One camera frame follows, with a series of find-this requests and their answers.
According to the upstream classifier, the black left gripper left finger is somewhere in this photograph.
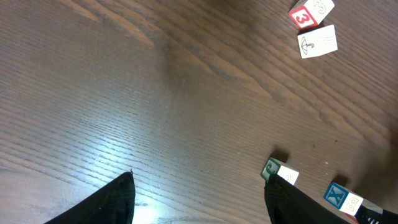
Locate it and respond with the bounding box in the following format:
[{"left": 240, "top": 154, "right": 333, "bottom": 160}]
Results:
[{"left": 46, "top": 171, "right": 136, "bottom": 224}]

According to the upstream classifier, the umbrella picture block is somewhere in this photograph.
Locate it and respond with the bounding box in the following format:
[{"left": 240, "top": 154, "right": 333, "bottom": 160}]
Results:
[{"left": 297, "top": 25, "right": 338, "bottom": 58}]

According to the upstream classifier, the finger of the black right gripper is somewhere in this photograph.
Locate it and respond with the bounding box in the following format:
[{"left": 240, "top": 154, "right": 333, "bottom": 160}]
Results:
[{"left": 355, "top": 206, "right": 397, "bottom": 224}]

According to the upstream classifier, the blue letter X block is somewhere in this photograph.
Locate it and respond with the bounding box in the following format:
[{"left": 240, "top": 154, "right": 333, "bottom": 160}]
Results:
[{"left": 323, "top": 182, "right": 364, "bottom": 216}]

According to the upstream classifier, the red edged wooden block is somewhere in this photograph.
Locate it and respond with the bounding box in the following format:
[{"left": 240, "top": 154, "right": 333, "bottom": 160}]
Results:
[{"left": 346, "top": 200, "right": 384, "bottom": 224}]

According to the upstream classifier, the green edged wooden block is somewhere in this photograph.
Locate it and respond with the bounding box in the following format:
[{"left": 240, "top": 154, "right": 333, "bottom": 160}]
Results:
[{"left": 261, "top": 157, "right": 299, "bottom": 185}]

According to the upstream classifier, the red number three block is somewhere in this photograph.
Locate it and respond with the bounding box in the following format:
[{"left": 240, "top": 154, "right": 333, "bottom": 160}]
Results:
[{"left": 289, "top": 0, "right": 335, "bottom": 29}]

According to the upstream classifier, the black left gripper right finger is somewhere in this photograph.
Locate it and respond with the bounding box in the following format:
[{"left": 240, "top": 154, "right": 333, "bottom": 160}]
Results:
[{"left": 264, "top": 174, "right": 348, "bottom": 224}]

